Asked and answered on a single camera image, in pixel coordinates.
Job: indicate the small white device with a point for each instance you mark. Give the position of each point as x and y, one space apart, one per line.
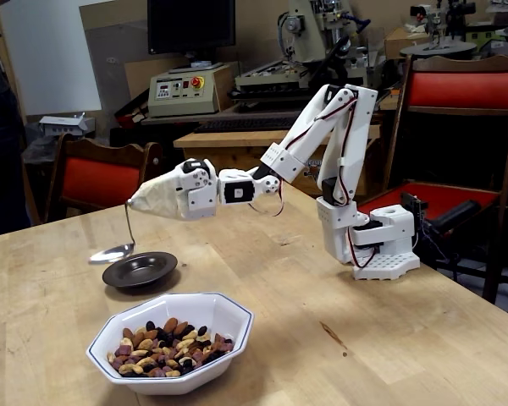
63 124

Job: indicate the white board panel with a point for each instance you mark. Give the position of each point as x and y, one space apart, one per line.
51 55

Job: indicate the black computer monitor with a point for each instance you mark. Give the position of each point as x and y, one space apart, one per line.
186 25

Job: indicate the robot controller circuit board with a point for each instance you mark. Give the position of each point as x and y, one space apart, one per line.
415 203

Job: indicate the beige milling machine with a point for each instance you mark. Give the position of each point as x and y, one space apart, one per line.
279 84

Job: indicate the red black toolbox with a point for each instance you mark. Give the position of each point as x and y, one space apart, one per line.
129 118

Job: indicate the dark wood red-cushion chair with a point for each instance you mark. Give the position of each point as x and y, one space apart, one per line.
101 182

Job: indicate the cardboard box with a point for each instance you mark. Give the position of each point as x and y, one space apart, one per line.
400 44

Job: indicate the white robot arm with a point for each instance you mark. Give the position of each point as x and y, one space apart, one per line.
385 262

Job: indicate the person in dark clothing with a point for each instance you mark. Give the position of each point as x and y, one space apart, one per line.
0 169

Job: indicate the green box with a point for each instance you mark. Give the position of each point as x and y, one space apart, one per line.
489 38

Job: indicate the round black turntable machine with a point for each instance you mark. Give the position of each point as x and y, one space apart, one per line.
440 48

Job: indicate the mixed nuts and raisins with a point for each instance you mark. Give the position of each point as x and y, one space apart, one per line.
169 347

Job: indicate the brown board panel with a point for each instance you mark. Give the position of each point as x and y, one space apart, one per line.
114 42

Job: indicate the small black plate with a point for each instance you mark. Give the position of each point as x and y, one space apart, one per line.
144 270

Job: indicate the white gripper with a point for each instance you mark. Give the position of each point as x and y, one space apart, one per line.
195 192

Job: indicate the white octagonal bowl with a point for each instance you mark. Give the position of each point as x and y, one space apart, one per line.
169 385

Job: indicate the black keyboard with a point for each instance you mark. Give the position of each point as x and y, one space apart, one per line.
245 124

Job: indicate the black cylinder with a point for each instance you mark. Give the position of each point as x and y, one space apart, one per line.
457 215

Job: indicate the beige control box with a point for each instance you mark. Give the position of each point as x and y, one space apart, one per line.
182 101

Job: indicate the folding wood red-cushion chair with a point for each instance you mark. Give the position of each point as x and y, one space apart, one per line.
461 89

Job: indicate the bent metal spoon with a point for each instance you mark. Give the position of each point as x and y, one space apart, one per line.
110 255

